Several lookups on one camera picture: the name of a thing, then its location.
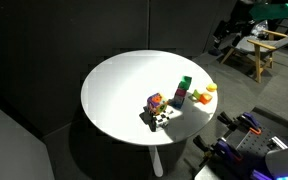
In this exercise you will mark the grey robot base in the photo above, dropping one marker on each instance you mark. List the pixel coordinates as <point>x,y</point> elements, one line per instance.
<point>285,160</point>

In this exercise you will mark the grey block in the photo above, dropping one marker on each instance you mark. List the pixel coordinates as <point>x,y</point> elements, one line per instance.
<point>179,98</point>

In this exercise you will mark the blue block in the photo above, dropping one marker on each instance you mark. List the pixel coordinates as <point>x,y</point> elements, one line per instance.
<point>178,103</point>

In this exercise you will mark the magenta block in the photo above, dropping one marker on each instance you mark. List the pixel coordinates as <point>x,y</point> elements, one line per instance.
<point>181,92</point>

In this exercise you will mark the dark green block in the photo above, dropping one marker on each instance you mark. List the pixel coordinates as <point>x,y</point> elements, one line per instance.
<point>185,82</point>

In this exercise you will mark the orange block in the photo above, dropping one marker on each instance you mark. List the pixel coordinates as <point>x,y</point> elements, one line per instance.
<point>206,98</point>

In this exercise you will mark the black white checkered cube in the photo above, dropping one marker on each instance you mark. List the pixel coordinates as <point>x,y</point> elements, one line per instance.
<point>160,120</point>

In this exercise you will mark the yellow ball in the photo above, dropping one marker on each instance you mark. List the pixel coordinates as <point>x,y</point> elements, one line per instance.
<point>212,87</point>

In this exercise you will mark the white table base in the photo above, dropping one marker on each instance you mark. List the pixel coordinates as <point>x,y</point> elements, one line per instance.
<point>156,160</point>

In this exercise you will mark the purple clamp orange tip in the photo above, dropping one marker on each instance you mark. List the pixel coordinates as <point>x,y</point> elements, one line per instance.
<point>250,121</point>

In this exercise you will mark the wooden armchair grey seat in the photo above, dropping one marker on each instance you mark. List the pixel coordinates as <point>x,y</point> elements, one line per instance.
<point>259,63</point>

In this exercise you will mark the blue and black equipment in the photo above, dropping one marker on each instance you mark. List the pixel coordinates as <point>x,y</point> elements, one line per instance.
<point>254,146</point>

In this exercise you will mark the silver metal bracket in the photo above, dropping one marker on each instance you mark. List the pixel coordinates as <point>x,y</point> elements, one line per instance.
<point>278,142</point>

